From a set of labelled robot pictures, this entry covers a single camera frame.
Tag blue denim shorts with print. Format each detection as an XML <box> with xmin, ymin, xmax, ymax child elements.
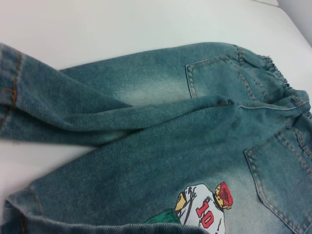
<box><xmin>0</xmin><ymin>41</ymin><xmax>312</xmax><ymax>234</ymax></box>

